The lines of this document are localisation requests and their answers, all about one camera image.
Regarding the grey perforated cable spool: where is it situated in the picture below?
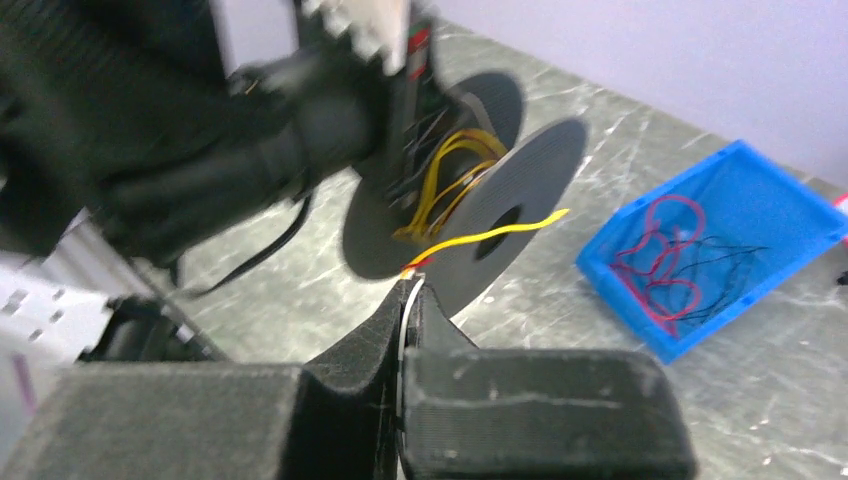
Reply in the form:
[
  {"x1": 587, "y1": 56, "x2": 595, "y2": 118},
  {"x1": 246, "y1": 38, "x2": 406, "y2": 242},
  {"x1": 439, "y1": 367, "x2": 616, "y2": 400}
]
[{"x1": 342, "y1": 72, "x2": 588, "y2": 316}]

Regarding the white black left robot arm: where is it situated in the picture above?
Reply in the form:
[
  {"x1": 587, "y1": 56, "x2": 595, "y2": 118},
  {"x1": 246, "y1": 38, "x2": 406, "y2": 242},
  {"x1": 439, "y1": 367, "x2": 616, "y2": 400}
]
[{"x1": 1, "y1": 1, "x2": 469, "y2": 280}]

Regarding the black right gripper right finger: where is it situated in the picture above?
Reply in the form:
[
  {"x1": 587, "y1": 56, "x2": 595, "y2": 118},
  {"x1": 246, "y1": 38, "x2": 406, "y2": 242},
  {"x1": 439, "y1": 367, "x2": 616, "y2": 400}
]
[{"x1": 401, "y1": 281, "x2": 699, "y2": 479}]

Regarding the white board red frame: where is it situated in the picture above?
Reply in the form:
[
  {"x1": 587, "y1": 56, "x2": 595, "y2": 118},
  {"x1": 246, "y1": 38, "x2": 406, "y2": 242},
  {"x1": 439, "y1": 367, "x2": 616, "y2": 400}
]
[{"x1": 834, "y1": 193, "x2": 848, "y2": 215}]

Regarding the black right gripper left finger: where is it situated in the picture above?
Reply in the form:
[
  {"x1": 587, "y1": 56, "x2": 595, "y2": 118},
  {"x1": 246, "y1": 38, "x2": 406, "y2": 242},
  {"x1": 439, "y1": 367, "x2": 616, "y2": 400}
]
[{"x1": 1, "y1": 281, "x2": 408, "y2": 479}]

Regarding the blue plastic bin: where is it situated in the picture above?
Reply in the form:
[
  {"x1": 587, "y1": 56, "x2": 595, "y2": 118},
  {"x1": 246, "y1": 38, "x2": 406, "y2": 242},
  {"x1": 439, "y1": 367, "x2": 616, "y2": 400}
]
[{"x1": 576, "y1": 141, "x2": 847, "y2": 363}]

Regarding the yellow cable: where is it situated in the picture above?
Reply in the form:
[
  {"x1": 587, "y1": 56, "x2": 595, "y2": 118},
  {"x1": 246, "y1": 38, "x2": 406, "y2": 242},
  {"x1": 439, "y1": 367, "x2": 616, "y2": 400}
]
[{"x1": 392, "y1": 129, "x2": 572, "y2": 274}]

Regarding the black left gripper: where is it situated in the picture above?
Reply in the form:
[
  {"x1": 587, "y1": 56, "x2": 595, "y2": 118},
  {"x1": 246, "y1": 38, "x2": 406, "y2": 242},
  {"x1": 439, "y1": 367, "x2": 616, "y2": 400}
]
[{"x1": 296, "y1": 19, "x2": 463, "y2": 201}]

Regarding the white cable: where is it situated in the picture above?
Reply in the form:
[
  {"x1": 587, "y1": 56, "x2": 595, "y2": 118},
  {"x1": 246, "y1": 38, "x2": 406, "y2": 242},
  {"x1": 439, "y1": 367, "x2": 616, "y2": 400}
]
[{"x1": 396, "y1": 274, "x2": 429, "y2": 425}]

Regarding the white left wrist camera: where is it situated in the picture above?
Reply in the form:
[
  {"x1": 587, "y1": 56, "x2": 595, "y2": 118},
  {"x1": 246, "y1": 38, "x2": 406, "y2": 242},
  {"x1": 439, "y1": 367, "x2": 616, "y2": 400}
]
[{"x1": 298, "y1": 0, "x2": 433, "y2": 78}]

